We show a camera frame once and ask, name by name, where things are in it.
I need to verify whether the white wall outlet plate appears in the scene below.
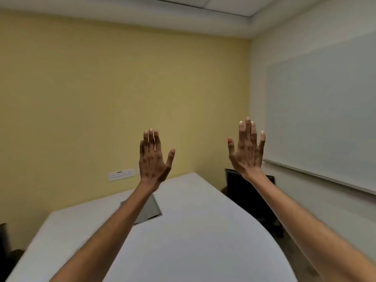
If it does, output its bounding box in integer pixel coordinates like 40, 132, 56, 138
108, 169, 136, 182

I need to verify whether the person's right hand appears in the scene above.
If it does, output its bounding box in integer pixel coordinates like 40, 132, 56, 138
227, 117, 266, 180

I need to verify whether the person's right forearm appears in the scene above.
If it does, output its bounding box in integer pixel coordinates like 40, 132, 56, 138
242, 169, 376, 282

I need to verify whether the black office chair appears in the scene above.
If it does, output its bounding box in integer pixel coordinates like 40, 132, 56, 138
224, 168, 285, 239
0, 222, 26, 282

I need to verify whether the person's left hand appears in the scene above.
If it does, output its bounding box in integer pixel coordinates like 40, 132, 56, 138
139, 129, 176, 190

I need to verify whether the person's left forearm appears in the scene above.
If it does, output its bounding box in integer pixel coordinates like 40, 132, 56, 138
49, 180, 160, 282

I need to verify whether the grey table cable box lid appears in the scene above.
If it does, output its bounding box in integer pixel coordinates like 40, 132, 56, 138
119, 194, 163, 225

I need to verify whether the white wall whiteboard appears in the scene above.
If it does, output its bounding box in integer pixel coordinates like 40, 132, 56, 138
266, 30, 376, 195

